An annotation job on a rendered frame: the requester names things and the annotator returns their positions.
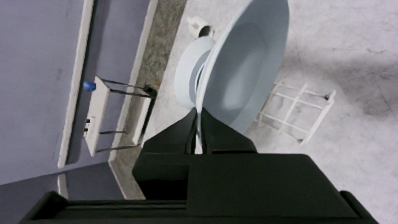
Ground white mug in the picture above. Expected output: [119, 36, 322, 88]
[187, 16, 213, 39]

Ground white plate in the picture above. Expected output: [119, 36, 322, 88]
[174, 37, 216, 110]
[196, 0, 290, 147]

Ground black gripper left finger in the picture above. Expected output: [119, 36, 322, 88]
[139, 107, 197, 155]

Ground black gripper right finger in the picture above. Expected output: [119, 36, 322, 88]
[201, 107, 259, 154]

